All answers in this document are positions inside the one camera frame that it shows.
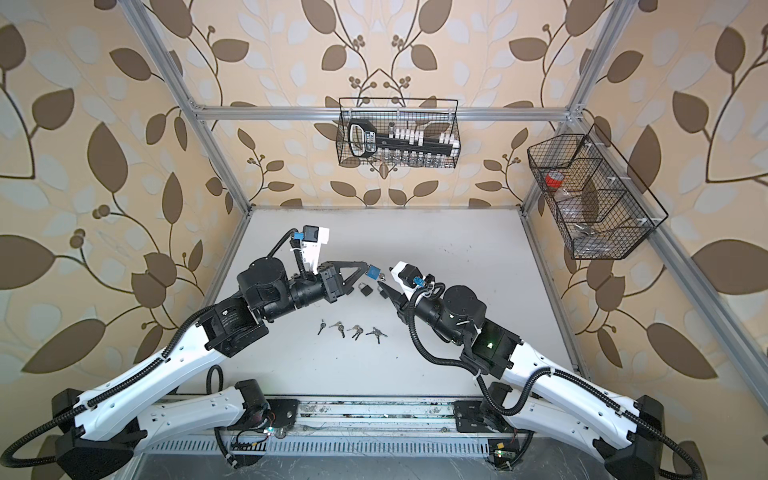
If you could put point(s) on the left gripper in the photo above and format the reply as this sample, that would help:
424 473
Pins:
329 279

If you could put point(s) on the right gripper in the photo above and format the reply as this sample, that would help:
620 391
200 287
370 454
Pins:
401 302

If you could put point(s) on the blue padlock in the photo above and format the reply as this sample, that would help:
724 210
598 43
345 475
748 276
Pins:
375 273

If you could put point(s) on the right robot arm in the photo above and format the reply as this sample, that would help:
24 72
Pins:
523 389

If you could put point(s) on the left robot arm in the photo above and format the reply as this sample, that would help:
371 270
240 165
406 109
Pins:
95 433

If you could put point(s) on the black tool set in basket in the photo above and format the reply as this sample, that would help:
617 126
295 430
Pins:
400 145

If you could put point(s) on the red object in basket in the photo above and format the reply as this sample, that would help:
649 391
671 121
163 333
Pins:
554 180

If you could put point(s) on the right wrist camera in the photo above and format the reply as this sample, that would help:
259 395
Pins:
410 279

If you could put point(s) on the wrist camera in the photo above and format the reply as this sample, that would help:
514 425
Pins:
306 244
410 279

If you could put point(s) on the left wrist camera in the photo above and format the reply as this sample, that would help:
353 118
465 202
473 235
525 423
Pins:
306 244

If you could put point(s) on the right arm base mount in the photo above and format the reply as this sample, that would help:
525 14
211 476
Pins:
505 452

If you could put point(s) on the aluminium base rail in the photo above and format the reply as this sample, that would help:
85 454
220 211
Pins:
369 427

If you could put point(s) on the back wire basket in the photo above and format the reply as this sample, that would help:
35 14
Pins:
433 114

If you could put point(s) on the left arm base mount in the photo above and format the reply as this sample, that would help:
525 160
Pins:
245 443

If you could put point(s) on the side wire basket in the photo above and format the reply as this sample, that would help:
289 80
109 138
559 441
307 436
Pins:
604 209

